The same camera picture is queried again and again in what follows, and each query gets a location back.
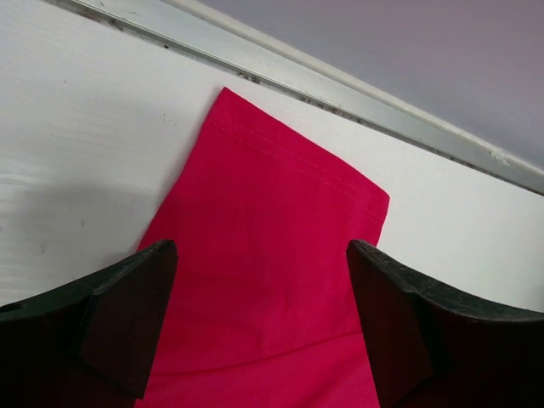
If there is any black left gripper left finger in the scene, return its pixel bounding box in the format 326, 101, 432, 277
1, 240, 178, 407

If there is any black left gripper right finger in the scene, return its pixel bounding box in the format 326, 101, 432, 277
347, 241, 543, 407

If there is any red t shirt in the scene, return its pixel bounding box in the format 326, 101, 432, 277
140, 89, 389, 407

